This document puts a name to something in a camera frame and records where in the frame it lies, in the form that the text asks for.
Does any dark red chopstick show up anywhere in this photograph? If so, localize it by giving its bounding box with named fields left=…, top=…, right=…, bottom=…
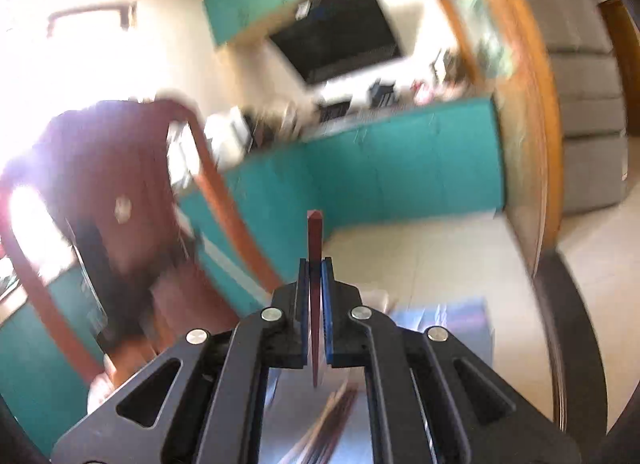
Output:
left=307, top=209, right=323, bottom=388

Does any blue striped tablecloth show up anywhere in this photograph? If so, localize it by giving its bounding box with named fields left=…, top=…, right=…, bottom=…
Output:
left=260, top=293, right=494, bottom=463

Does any brown wooden chair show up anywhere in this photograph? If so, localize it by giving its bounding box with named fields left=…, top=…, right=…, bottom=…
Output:
left=1, top=98, right=282, bottom=385

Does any black range hood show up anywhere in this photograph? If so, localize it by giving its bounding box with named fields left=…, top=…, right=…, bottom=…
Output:
left=269, top=0, right=402, bottom=86

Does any grey sofa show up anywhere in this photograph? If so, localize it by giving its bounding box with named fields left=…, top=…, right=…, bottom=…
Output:
left=527, top=0, right=628, bottom=215

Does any wooden door frame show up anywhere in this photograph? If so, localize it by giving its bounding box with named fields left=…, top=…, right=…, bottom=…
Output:
left=438, top=0, right=564, bottom=273

